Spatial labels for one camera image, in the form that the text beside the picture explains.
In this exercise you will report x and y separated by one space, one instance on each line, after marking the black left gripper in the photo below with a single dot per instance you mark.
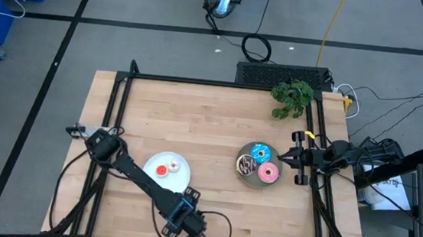
177 223

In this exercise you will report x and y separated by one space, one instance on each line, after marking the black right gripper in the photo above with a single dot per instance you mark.
311 158

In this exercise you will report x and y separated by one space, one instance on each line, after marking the large pink frosted donut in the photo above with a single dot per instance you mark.
262 175

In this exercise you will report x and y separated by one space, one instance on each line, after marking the large blue frosted donut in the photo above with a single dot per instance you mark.
255 157

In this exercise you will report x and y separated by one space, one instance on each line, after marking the large chocolate frosted donut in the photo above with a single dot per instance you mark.
241 169

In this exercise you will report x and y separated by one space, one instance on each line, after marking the small pale pink donut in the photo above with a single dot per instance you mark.
170 166

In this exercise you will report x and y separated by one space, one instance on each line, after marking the small red donut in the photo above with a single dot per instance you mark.
158 171

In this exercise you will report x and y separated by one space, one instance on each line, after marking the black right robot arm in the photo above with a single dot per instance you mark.
358 156

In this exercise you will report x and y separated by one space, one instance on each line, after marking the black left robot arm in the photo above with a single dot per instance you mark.
141 175

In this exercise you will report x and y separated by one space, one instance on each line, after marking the yellow tag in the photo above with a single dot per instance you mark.
310 134

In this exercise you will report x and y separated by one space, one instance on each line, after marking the grey round plate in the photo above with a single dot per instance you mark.
245 146

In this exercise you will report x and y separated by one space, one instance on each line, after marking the white round plate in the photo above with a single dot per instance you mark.
181 179

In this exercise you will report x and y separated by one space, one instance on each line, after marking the green leafy plant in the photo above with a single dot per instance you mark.
294 97

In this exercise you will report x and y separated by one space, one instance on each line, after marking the yellow plug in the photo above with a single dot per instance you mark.
347 103

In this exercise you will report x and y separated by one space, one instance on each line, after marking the white printed paper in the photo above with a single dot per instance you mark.
393 192

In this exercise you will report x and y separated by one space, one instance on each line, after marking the black metal bar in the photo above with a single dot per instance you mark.
411 161

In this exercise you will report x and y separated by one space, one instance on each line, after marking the black floor fan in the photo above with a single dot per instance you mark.
222 0

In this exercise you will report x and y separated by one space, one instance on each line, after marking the black aluminium table frame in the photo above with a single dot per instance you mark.
218 83

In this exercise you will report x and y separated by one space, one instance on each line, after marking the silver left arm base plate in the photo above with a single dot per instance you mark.
80 130

